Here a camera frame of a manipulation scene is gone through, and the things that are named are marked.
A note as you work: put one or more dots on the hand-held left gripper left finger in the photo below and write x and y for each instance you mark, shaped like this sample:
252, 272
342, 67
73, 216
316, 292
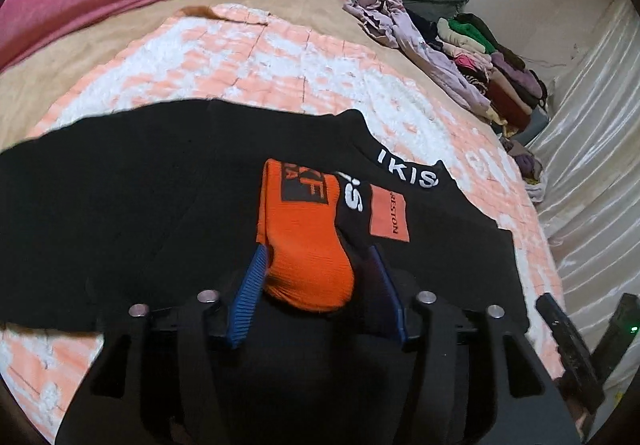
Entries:
248, 295

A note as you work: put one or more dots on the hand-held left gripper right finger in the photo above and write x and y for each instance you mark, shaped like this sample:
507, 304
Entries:
385, 290

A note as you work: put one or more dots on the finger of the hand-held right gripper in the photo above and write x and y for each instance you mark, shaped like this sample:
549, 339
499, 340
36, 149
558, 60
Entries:
570, 350

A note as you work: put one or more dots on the black garment with orange patches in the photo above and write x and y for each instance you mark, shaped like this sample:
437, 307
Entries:
125, 225

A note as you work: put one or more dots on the small heap of purple clothes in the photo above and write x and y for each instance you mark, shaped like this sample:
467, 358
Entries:
527, 160

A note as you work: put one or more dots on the pile of folded clothes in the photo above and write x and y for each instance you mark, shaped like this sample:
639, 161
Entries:
500, 85

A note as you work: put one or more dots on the white satin curtain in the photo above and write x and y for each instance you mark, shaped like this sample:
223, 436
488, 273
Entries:
590, 175

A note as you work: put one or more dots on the blue grey container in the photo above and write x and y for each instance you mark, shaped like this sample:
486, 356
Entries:
535, 125

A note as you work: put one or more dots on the orange and white fluffy blanket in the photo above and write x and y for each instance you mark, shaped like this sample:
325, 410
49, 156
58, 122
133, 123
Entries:
300, 65

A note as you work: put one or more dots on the lavender crumpled garment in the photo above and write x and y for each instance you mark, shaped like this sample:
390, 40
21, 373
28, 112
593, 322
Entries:
395, 20

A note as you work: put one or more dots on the beige bed sheet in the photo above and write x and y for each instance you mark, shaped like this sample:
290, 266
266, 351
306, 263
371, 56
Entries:
320, 7

